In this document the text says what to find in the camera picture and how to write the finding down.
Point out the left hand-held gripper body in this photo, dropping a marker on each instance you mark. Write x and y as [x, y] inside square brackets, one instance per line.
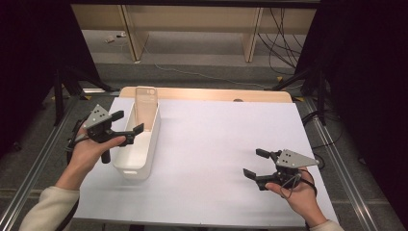
[97, 120]

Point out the wooden desk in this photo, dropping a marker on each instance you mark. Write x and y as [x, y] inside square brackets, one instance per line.
[192, 19]

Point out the person's left hand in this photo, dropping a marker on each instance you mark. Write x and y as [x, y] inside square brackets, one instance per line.
[85, 157]

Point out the black curtain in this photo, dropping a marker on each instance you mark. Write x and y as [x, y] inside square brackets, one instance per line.
[25, 48]
[369, 64]

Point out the white plastic storage bin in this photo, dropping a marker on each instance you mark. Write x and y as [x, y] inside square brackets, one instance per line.
[134, 157]

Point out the white table board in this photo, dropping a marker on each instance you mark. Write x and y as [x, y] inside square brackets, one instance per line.
[208, 144]

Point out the small white plug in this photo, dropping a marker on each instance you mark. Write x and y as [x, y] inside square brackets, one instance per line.
[122, 34]

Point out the white power adapter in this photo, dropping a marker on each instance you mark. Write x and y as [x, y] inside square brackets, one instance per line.
[109, 39]

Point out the black metal stand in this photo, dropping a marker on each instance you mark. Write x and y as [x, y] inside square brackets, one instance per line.
[321, 96]
[58, 96]

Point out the light wooden table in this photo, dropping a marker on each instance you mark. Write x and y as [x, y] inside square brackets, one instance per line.
[192, 93]

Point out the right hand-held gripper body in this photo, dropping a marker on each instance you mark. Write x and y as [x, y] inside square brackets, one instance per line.
[293, 159]

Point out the person's right hand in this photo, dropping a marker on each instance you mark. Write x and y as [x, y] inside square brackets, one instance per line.
[303, 199]

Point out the aluminium floor rail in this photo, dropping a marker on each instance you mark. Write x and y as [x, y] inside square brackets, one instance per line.
[40, 160]
[339, 160]

